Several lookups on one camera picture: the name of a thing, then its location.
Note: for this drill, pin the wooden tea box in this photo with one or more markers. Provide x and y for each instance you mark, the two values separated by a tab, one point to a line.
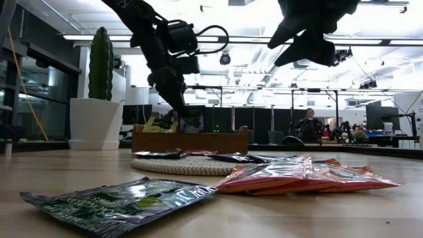
188	142

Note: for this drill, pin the black hanging ceiling camera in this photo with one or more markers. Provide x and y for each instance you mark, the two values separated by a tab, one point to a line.
225	59

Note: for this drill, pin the person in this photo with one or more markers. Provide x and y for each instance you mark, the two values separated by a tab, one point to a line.
309	127

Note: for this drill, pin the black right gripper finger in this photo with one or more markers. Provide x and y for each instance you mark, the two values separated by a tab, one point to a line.
285	33
314	49

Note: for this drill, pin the small green plant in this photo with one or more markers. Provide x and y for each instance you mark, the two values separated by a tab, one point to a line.
359	136

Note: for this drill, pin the peach tea packet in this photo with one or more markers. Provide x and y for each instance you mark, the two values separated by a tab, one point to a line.
261	180
291	191
357	180
200	152

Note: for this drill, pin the black monitor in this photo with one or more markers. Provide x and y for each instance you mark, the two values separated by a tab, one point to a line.
380	117

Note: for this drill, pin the white bucket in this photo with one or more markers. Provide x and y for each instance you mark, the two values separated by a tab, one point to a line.
388	128

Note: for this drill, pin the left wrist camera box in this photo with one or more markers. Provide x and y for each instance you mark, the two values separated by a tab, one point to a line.
180	38

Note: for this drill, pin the round woven white placemat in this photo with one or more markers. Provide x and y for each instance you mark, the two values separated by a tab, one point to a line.
185	165

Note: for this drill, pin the black metal gantry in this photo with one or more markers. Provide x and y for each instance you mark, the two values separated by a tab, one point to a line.
336	109

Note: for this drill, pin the black ceiling light rig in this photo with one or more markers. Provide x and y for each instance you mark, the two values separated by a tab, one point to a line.
342	55
368	85

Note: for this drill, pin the black partition wall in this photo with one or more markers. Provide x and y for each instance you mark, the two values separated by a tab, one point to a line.
257	119

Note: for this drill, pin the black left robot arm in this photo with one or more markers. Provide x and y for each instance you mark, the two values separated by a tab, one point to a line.
142	23

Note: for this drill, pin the white plant pot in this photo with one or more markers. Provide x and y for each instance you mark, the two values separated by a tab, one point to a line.
96	125

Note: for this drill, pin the green cactus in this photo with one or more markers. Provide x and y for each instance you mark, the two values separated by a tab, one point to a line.
100	66

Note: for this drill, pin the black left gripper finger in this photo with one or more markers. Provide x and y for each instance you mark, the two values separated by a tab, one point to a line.
173	99

